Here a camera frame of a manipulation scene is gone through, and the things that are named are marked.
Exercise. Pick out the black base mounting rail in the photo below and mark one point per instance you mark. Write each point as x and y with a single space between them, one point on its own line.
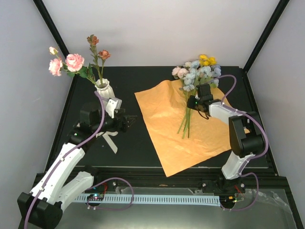
195 178

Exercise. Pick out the light blue slotted cable duct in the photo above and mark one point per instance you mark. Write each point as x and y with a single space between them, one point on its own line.
153 199

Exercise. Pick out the pink rose flower stem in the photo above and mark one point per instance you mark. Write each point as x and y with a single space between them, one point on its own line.
73 65

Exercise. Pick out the pastel artificial flower bunch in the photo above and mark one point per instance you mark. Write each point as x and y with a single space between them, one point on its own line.
203 70

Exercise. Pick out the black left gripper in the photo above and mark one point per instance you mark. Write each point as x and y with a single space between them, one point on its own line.
125 126

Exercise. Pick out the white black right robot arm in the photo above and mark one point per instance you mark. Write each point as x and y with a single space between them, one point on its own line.
247 137

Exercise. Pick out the black left frame post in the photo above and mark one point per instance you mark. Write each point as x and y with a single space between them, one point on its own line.
51 26

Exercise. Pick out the left small circuit board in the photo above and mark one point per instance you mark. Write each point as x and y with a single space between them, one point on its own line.
95 197

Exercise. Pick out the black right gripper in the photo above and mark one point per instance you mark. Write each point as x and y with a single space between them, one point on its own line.
190 104

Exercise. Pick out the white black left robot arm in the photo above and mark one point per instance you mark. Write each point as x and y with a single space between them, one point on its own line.
45 204

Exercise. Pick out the small circuit board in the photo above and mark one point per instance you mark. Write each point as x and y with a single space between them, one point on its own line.
229 199
95 197

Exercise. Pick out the white ribbed vase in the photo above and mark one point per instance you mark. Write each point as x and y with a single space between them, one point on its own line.
104 89

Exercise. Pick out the coral rose flower stem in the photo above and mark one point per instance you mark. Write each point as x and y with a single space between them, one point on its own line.
99 58

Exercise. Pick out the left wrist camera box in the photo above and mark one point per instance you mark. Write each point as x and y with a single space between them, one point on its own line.
113 105

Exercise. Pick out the black right frame post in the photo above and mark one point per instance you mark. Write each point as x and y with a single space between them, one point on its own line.
277 13

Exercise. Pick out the cream printed ribbon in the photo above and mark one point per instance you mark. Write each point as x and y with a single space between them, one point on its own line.
107 137

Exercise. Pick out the black frame post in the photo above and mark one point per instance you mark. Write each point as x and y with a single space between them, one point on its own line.
51 26
277 13

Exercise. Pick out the orange wrapping paper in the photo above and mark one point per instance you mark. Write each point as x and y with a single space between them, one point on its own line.
163 108

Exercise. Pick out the right small circuit board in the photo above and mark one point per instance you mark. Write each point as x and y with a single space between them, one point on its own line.
229 199

